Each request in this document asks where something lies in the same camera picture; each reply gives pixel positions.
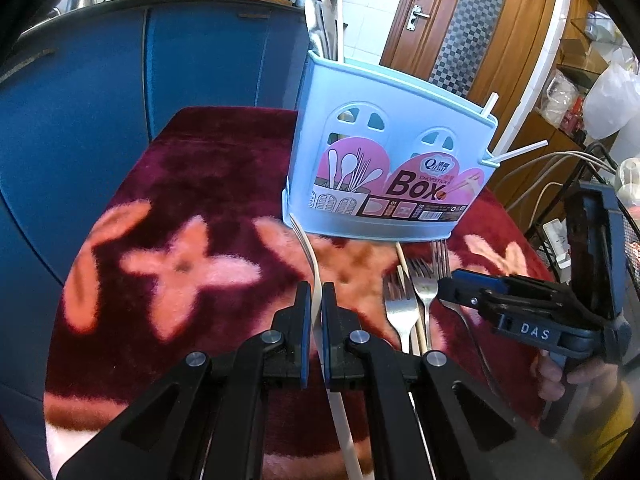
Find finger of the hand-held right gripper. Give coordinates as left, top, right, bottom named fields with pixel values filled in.
left=452, top=268, right=576, bottom=306
left=437, top=279, right=598, bottom=361

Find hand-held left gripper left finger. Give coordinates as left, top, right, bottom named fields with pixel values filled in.
left=55, top=281, right=312, bottom=480

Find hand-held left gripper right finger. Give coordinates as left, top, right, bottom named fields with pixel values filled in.
left=321, top=282, right=586, bottom=480

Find light blue utensil holder box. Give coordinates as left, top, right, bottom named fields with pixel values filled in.
left=281, top=50, right=500, bottom=243

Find metal tongs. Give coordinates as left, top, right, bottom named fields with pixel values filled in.
left=304, top=0, right=346, bottom=63

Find person's right forearm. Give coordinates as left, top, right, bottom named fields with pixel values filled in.
left=582, top=380, right=638, bottom=476

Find person's right hand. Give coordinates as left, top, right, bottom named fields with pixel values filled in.
left=537, top=354, right=622, bottom=405

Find white power strip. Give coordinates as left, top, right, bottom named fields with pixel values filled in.
left=542, top=217, right=576, bottom=268

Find white plastic bag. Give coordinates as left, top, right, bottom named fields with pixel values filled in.
left=582, top=60, right=640, bottom=141

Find clear plastic bag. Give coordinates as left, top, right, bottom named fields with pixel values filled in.
left=540, top=70, right=583, bottom=126

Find wooden shelf unit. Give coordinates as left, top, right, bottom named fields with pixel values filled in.
left=550, top=0, right=640, bottom=136

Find red floral blanket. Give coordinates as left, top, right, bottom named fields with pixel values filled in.
left=44, top=106, right=556, bottom=480

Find wooden door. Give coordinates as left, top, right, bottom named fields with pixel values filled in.
left=380, top=0, right=561, bottom=201

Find blue base cabinet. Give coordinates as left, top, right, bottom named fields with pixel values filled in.
left=0, top=0, right=311, bottom=461

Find black wire rack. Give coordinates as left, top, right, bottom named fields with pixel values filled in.
left=525, top=140, right=640, bottom=311

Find metal door handle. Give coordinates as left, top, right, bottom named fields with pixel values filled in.
left=406, top=4, right=431, bottom=32

